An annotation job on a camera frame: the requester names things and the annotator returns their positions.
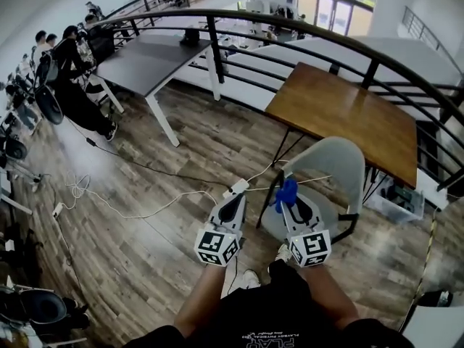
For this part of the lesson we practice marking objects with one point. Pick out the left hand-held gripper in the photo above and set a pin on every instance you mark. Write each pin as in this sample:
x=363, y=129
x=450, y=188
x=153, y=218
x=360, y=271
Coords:
x=217, y=245

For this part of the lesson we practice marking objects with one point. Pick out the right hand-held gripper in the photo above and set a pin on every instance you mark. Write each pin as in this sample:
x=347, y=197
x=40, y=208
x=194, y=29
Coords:
x=311, y=247

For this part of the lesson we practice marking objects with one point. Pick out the blue cloth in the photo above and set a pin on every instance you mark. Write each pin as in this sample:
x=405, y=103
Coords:
x=286, y=194

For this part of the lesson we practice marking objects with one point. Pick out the grey shell chair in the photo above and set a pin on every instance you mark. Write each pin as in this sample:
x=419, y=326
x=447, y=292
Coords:
x=337, y=158

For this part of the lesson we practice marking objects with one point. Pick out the person's right forearm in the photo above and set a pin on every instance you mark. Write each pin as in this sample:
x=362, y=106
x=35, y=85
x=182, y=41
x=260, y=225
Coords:
x=330, y=299

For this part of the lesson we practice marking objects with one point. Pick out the person's left forearm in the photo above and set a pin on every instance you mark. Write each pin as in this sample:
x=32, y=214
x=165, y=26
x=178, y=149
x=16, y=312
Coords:
x=201, y=299

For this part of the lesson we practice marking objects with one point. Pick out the black office chair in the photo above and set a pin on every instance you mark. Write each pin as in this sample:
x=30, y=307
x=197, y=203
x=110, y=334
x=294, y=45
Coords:
x=101, y=42

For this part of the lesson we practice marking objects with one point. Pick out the white power strip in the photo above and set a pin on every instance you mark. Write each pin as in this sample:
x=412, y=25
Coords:
x=235, y=187
x=57, y=210

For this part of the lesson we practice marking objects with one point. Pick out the person's right white shoe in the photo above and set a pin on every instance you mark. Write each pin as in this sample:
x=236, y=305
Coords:
x=283, y=254

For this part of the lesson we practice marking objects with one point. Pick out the person's white shoe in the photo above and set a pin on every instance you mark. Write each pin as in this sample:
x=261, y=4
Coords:
x=251, y=279
x=283, y=254

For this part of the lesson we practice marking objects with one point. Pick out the person's black trousers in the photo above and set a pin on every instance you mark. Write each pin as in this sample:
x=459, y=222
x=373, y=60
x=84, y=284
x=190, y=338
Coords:
x=286, y=277

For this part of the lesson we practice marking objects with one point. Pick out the person's left white shoe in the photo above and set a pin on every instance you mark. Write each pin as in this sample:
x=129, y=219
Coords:
x=251, y=279

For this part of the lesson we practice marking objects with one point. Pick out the clear plastic storage box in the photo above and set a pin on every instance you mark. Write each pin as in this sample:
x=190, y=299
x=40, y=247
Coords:
x=398, y=209

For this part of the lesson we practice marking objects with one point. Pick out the person's black shirt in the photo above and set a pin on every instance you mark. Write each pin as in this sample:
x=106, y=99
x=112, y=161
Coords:
x=268, y=321

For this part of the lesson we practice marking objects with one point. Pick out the brown wooden table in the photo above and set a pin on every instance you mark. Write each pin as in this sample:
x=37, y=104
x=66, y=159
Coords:
x=344, y=103

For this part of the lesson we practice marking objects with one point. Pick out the yellow black striped tape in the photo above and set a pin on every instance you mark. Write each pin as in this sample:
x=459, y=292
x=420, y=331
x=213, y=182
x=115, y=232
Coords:
x=431, y=230

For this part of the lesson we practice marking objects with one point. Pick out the dark grey table white legs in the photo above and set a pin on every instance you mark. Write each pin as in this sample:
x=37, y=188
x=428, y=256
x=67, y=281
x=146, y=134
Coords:
x=152, y=60

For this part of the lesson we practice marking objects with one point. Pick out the small black device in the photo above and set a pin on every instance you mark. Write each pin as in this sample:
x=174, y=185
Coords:
x=190, y=35

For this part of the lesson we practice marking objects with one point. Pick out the black oval pad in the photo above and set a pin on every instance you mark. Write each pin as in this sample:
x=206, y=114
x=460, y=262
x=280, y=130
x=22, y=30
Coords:
x=50, y=105

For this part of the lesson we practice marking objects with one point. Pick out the glass entrance doors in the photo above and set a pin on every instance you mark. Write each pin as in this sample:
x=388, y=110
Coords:
x=337, y=9

